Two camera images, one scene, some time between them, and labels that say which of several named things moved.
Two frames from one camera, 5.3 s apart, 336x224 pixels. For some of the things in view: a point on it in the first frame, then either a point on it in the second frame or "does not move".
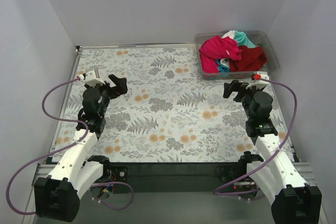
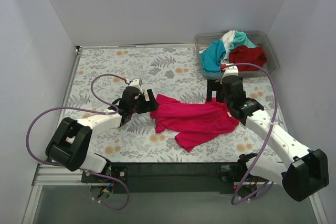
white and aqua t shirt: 240,37 does not move
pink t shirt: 216,48 -> 194,121
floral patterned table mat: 168,115 does not move
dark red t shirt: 252,59 does not move
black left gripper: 111,90 -> 143,100
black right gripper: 238,92 -> 220,94
